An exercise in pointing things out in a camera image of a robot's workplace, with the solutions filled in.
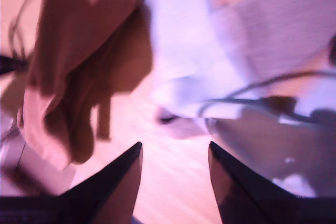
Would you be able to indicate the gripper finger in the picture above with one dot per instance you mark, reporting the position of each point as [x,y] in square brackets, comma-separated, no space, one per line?
[8,64]
[249,195]
[105,195]

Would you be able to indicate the grey frilly-cuff sock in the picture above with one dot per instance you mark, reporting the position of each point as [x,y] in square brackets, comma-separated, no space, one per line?
[249,142]
[283,24]

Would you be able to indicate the pink sock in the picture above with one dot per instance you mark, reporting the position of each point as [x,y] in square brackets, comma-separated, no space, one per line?
[36,129]
[86,37]

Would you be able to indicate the white sock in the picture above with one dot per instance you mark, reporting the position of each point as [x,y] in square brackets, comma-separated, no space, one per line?
[320,108]
[178,51]

